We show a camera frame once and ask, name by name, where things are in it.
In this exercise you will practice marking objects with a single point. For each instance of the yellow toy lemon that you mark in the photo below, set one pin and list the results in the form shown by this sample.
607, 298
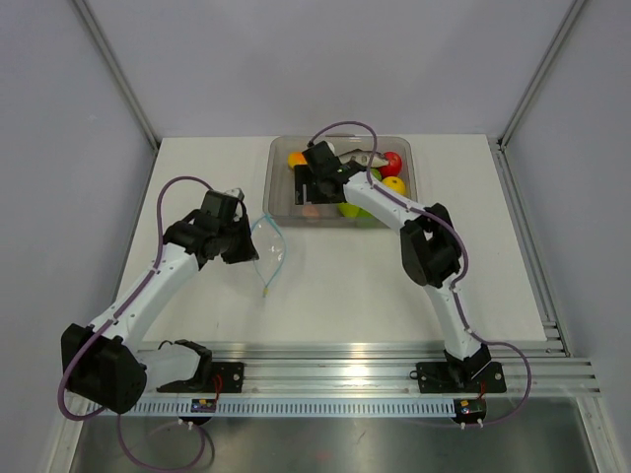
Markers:
395, 184

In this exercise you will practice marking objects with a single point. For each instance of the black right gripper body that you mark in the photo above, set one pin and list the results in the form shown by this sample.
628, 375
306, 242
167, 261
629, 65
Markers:
324, 200

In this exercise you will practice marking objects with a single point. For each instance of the clear plastic food bin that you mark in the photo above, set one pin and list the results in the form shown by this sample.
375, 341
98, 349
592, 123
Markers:
278, 196

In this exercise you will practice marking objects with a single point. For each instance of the white slotted cable duct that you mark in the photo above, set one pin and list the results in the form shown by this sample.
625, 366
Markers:
259, 407

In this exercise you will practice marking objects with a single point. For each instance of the pink toy egg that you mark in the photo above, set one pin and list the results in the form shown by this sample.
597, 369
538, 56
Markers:
310, 212

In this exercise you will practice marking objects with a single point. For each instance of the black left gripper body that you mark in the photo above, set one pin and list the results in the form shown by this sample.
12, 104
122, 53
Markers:
222, 230

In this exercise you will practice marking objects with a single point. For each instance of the clear zip top bag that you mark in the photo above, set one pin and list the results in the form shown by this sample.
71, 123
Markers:
272, 251

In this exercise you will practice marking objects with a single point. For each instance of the green toy pear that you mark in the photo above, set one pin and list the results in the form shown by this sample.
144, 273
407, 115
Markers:
348, 211

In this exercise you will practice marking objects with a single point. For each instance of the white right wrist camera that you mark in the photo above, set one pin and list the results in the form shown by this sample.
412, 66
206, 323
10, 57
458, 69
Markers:
329, 149

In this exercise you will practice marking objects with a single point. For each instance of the right aluminium frame post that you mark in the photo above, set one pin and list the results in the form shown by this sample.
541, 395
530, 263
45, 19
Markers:
543, 69

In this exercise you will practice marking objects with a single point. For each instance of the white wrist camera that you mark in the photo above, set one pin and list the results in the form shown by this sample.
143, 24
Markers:
240, 210
329, 149

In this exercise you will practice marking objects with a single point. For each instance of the grey toy fish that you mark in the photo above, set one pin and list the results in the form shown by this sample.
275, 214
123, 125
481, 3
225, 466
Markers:
364, 158

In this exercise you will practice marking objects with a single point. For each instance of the aluminium mounting rail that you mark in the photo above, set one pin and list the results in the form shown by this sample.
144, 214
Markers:
382, 369

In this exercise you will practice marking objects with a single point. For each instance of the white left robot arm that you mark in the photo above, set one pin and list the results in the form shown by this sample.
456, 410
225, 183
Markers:
101, 362

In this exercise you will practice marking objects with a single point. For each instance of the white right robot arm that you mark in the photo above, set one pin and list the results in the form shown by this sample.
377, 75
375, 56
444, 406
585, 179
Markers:
432, 254

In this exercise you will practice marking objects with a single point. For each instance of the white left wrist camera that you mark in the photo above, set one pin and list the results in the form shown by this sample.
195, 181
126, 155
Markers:
240, 210

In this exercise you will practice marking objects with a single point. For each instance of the aluminium frame post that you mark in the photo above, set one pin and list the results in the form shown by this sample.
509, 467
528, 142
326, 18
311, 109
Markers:
96, 33
543, 69

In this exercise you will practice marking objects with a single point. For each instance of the red toy tomato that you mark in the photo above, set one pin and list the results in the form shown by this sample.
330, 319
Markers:
393, 165

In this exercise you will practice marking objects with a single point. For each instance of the left aluminium frame post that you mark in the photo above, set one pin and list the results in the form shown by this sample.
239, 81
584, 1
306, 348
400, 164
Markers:
96, 33

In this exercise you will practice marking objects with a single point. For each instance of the orange yellow toy mango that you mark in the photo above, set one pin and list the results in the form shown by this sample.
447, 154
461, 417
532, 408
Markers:
296, 159

